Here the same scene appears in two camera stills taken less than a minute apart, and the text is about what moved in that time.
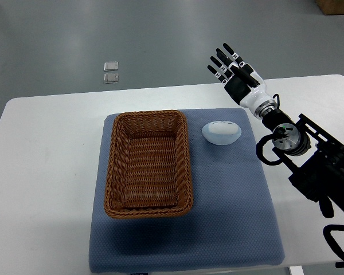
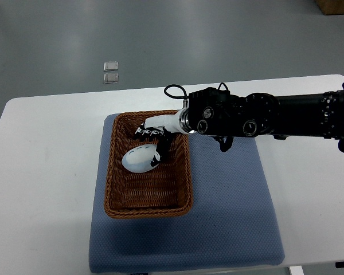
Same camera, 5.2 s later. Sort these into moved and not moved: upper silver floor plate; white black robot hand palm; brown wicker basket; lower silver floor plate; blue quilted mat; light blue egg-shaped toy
Moved: white black robot hand palm; light blue egg-shaped toy
Not moved: upper silver floor plate; lower silver floor plate; brown wicker basket; blue quilted mat
